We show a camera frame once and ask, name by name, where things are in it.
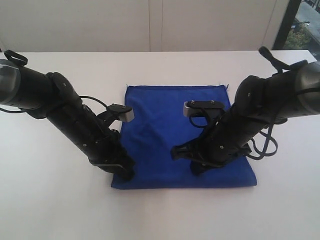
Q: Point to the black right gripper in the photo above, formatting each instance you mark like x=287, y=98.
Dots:
x=225, y=137

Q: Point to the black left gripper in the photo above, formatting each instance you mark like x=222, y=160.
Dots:
x=98, y=142

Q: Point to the blue towel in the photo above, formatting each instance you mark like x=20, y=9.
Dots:
x=158, y=125

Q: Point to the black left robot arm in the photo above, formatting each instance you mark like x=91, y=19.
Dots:
x=51, y=96

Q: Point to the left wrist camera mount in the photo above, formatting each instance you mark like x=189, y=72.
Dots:
x=116, y=112

